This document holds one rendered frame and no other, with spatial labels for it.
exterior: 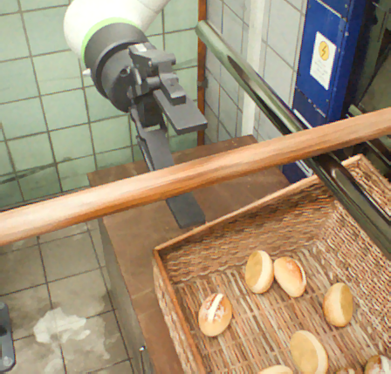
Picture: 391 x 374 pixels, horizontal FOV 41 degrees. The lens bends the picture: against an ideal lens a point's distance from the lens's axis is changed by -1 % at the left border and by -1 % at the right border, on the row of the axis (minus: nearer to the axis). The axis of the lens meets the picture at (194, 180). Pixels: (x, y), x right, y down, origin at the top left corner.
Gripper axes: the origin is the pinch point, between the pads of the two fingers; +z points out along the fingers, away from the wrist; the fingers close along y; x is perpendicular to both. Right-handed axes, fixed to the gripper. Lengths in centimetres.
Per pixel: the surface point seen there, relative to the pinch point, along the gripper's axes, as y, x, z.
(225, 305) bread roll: 56, -15, -18
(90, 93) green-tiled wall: 67, -11, -125
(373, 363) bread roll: 57, -36, 4
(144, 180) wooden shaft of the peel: -0.7, 4.7, 0.6
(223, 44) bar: 2.4, -16.7, -27.7
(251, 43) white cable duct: 35, -52, -84
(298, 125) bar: 2.4, -16.4, -5.2
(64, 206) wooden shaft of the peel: -0.5, 12.6, 1.0
